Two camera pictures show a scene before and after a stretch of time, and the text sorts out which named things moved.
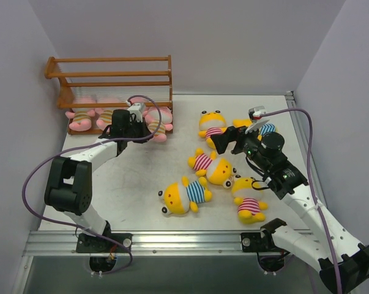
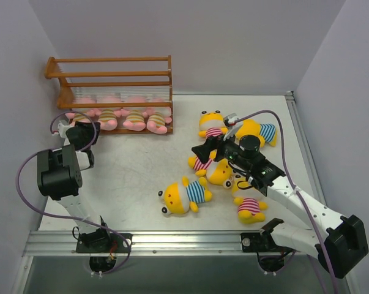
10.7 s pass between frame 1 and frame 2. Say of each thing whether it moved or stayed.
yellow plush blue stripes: stayed
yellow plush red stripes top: stayed
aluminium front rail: stayed
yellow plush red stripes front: stayed
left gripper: moved
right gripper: moved
